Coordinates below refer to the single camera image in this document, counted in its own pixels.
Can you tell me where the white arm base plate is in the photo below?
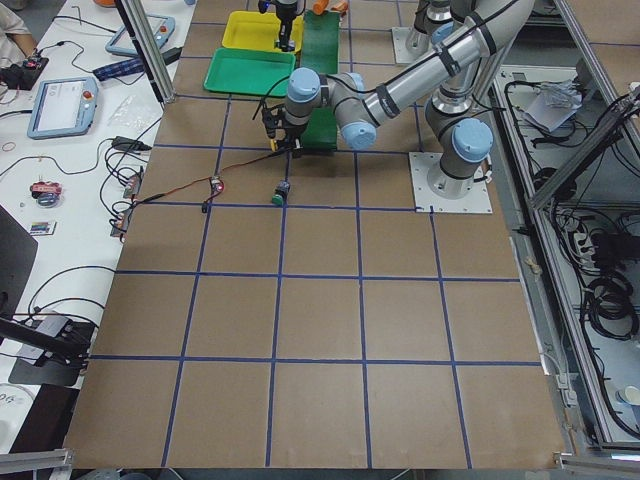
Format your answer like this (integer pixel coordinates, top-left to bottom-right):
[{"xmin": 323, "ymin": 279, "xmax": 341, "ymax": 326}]
[{"xmin": 408, "ymin": 152, "xmax": 493, "ymax": 215}]

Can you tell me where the far teach pendant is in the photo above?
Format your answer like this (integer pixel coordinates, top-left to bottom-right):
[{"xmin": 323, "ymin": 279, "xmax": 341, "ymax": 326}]
[{"xmin": 104, "ymin": 14, "xmax": 177, "ymax": 57}]

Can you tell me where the green plastic tray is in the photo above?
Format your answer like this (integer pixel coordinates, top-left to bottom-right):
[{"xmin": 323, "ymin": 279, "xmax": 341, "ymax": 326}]
[{"xmin": 203, "ymin": 47, "xmax": 296, "ymax": 96}]

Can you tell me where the yellow plastic tray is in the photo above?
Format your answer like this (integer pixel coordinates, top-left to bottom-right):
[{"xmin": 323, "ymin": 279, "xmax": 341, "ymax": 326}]
[{"xmin": 222, "ymin": 11, "xmax": 280, "ymax": 52}]

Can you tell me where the plaid blue pouch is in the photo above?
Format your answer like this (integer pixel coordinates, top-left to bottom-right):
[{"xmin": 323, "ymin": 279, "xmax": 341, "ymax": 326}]
[{"xmin": 92, "ymin": 57, "xmax": 144, "ymax": 81}]

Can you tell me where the plain orange cylinder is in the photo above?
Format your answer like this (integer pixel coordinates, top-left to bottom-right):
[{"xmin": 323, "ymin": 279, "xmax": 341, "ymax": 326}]
[{"xmin": 331, "ymin": 0, "xmax": 349, "ymax": 14}]

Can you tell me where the aluminium frame post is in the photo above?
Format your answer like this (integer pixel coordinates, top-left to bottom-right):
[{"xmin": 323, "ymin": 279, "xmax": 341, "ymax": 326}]
[{"xmin": 115, "ymin": 0, "xmax": 175, "ymax": 105}]

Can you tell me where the red black wire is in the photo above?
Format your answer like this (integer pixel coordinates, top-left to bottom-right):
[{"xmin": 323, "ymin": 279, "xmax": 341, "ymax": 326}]
[{"xmin": 134, "ymin": 148, "xmax": 289, "ymax": 214}]

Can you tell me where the near teach pendant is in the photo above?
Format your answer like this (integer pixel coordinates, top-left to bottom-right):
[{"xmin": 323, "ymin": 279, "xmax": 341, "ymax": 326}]
[{"xmin": 27, "ymin": 77, "xmax": 99, "ymax": 140}]

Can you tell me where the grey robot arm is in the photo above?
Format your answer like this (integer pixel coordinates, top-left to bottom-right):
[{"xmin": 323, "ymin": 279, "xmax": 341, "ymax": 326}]
[
  {"xmin": 258, "ymin": 1, "xmax": 452, "ymax": 56},
  {"xmin": 259, "ymin": 0, "xmax": 534, "ymax": 152}
]

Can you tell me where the green conveyor belt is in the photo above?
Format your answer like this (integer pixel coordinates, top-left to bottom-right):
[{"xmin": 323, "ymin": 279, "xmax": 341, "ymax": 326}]
[{"xmin": 297, "ymin": 9, "xmax": 343, "ymax": 153}]

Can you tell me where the orange cylinder with white digits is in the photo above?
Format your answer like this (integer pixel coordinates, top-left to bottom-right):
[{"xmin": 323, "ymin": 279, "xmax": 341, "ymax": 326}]
[{"xmin": 312, "ymin": 0, "xmax": 329, "ymax": 15}]

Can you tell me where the small red-lit circuit board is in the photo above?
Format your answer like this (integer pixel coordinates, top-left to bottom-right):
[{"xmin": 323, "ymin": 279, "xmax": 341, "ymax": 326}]
[{"xmin": 210, "ymin": 177, "xmax": 225, "ymax": 195}]

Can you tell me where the teach pendant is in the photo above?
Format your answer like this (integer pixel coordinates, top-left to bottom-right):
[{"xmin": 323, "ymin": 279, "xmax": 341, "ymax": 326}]
[
  {"xmin": 104, "ymin": 14, "xmax": 177, "ymax": 57},
  {"xmin": 27, "ymin": 77, "xmax": 99, "ymax": 140}
]

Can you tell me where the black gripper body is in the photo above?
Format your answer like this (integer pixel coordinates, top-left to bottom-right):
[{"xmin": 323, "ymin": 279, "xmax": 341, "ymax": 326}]
[
  {"xmin": 261, "ymin": 104, "xmax": 305, "ymax": 145},
  {"xmin": 258, "ymin": 0, "xmax": 306, "ymax": 20}
]

